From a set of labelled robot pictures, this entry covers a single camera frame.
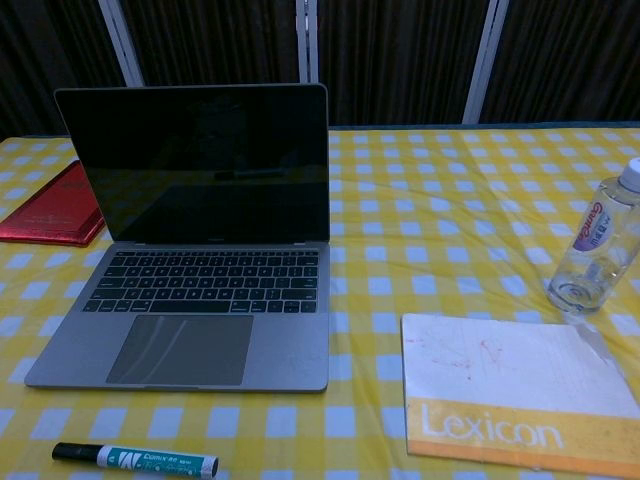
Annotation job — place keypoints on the clear plastic water bottle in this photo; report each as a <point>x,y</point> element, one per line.
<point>595,235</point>

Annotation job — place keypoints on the red book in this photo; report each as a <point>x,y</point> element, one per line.
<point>55,207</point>

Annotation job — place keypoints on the white yellow Lexicon notebook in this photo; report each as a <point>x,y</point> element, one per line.
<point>505,380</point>

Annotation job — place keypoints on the black teal marker pen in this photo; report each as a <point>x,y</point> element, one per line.
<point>135,457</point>

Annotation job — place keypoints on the grey laptop computer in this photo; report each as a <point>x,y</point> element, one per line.
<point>210,305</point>

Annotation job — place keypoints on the white frame post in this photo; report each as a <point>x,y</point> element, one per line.
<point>307,40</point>
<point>482,60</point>
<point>125,45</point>

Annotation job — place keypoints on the yellow white checkered tablecloth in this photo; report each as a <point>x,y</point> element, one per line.
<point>430,215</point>

